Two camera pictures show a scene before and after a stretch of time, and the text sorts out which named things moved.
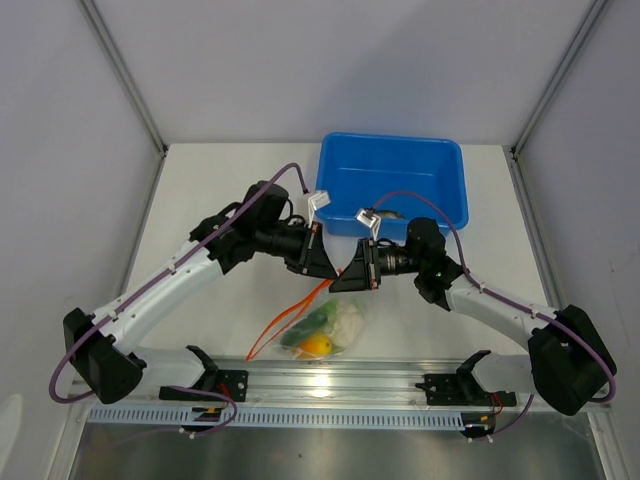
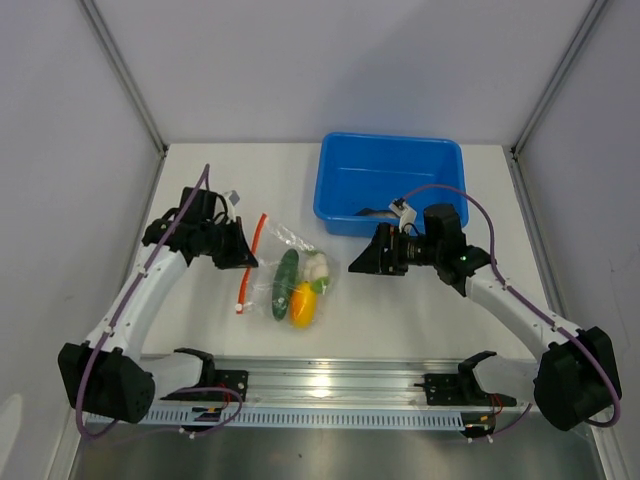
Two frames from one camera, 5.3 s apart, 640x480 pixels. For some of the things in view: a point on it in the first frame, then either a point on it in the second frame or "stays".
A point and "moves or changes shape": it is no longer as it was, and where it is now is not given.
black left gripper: (312, 258) -> (240, 255)
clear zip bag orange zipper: (322, 326) -> (291, 279)
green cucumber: (312, 322) -> (283, 282)
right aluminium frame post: (592, 13) stays
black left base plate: (231, 384) stays
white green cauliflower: (346, 324) moves or changes shape
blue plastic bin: (358, 169) stays
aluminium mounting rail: (340, 383) stays
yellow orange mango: (319, 345) -> (303, 306)
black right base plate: (453, 390) stays
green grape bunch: (330, 308) -> (320, 284)
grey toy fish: (390, 214) stays
